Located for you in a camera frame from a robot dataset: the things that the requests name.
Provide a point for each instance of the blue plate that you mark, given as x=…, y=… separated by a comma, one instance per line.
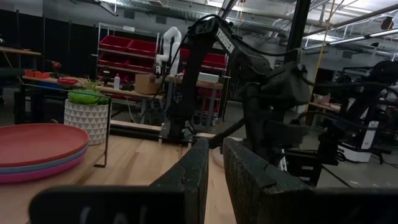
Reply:
x=18, y=170

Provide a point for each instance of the metal rack with red bins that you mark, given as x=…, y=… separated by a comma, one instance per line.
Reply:
x=130, y=46

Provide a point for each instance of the orange blocks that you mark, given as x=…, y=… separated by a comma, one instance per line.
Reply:
x=37, y=74

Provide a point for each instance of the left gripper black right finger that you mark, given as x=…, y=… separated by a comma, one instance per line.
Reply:
x=255, y=193

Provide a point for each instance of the green plant in white pot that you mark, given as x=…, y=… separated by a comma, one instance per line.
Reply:
x=85, y=121

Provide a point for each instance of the white machine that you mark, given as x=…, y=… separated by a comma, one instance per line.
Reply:
x=370, y=140

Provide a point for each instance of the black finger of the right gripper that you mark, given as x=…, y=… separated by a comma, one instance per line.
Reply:
x=227, y=133

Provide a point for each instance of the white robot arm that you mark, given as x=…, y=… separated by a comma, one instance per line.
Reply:
x=174, y=37

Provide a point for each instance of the black vertical post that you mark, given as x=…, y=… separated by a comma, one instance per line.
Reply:
x=297, y=28

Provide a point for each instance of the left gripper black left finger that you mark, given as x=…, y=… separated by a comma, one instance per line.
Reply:
x=186, y=193

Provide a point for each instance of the black metal frame shelf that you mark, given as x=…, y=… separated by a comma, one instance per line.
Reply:
x=108, y=124

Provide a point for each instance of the orange plate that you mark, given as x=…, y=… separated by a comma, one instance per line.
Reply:
x=37, y=143

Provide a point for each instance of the white bottle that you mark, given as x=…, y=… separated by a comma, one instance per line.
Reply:
x=117, y=82

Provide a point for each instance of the wooden workbench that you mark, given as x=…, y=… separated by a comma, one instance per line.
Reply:
x=140, y=93

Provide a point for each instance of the pink plate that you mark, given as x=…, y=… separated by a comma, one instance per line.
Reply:
x=31, y=177

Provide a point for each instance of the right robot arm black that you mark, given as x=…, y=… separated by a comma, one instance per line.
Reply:
x=199, y=77

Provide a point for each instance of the white box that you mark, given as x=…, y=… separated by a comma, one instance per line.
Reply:
x=208, y=77

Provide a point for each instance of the cardboard box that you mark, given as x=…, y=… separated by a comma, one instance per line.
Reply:
x=146, y=84

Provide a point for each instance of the red disc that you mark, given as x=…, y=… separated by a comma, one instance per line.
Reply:
x=67, y=81

